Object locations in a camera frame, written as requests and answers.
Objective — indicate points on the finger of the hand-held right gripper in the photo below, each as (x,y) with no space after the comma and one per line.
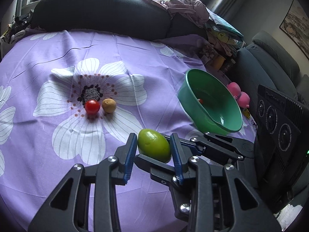
(159,171)
(217,147)

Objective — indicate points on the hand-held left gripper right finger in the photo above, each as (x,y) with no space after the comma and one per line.
(177,160)

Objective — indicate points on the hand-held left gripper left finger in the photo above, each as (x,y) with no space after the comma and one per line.
(129,160)

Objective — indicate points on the green plastic bowl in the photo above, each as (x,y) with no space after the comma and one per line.
(212,106)

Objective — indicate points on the pink pig toy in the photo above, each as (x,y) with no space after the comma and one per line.
(243,99)
(233,89)

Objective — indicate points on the brown longan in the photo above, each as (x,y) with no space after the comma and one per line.
(109,105)

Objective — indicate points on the grey armchair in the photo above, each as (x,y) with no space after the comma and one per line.
(268,62)

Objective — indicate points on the colourful folded blanket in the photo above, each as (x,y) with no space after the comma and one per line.
(223,35)

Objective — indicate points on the purple floral bedsheet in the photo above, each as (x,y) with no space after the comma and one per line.
(60,65)

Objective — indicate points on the short dark sofa cushion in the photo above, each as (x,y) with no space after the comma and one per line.
(185,29)

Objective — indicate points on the pink clothes pile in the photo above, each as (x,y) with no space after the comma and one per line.
(183,4)

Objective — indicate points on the long dark sofa cushion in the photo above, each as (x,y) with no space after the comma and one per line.
(101,12)

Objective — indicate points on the dark cloth pile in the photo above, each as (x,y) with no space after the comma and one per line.
(17,26)

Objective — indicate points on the framed wall picture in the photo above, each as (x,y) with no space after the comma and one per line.
(297,26)

